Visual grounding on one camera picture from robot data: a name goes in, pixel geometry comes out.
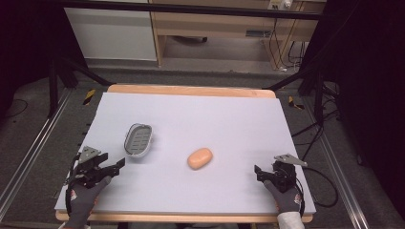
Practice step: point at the white cabinet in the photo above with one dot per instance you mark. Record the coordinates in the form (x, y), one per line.
(111, 35)

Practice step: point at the light wooden desk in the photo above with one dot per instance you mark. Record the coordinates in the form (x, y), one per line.
(216, 22)

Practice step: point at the person's right hand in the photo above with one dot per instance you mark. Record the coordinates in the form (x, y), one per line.
(285, 198)

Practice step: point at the black curtain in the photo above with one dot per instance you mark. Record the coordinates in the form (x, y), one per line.
(22, 38)
(369, 79)

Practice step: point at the black horizontal frame bar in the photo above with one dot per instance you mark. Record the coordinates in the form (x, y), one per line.
(191, 8)

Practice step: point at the white foam board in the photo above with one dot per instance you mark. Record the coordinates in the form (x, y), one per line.
(203, 127)

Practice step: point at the aluminium floor rail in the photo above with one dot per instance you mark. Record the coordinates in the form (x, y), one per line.
(339, 171)
(35, 146)

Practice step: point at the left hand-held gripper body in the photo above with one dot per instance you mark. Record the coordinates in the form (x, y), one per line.
(87, 170)

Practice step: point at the wooden table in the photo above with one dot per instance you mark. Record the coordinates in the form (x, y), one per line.
(191, 90)

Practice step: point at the white power strip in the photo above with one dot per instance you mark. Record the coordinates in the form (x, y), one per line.
(280, 4)

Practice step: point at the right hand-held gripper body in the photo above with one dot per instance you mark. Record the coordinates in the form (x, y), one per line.
(285, 174)

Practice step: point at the person's left hand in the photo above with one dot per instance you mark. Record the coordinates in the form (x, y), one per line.
(83, 200)

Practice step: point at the orange soap bar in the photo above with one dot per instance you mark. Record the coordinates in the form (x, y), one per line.
(200, 158)

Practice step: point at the yellow black tape marker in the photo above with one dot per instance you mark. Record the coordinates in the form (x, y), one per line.
(294, 103)
(89, 96)

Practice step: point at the grey soap dish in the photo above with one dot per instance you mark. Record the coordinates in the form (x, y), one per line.
(138, 140)

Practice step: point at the black frame stand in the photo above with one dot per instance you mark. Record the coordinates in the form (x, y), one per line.
(60, 79)
(313, 86)

